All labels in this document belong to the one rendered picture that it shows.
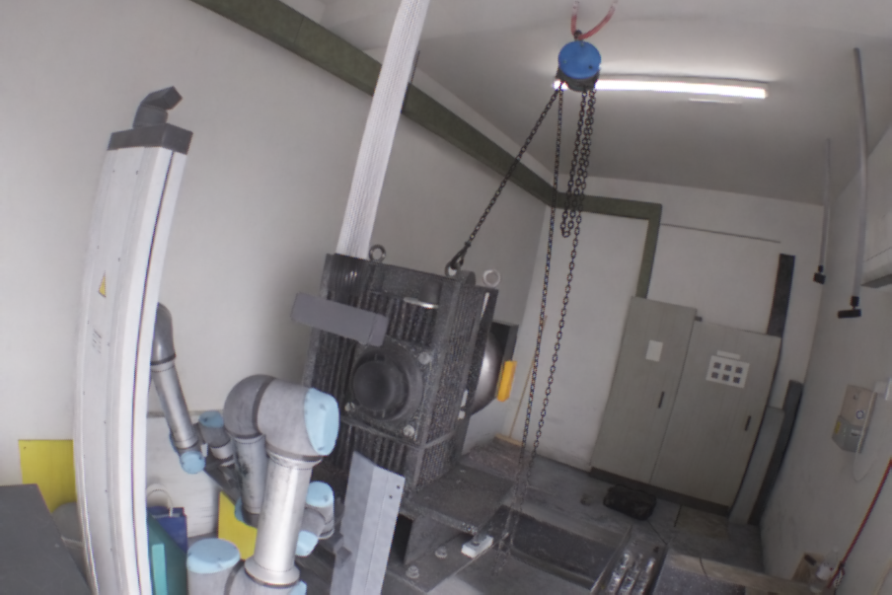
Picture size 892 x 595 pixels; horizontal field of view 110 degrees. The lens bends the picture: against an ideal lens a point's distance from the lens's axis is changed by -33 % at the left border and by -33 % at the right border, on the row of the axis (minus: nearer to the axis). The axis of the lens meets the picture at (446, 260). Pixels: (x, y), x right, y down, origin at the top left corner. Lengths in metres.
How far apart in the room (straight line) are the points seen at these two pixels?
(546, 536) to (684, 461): 2.32
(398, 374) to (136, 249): 0.85
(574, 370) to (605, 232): 1.39
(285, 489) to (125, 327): 0.42
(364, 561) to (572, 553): 1.05
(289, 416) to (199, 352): 1.46
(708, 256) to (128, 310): 4.27
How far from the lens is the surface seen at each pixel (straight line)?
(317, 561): 1.96
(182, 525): 2.35
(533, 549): 2.29
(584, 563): 2.24
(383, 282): 1.56
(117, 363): 0.91
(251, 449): 1.03
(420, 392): 1.40
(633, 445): 4.37
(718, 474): 4.37
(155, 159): 0.85
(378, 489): 1.37
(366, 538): 1.46
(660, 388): 4.24
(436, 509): 1.52
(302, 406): 0.87
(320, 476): 1.78
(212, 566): 1.06
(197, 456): 1.43
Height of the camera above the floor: 1.63
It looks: 1 degrees up
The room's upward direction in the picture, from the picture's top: 12 degrees clockwise
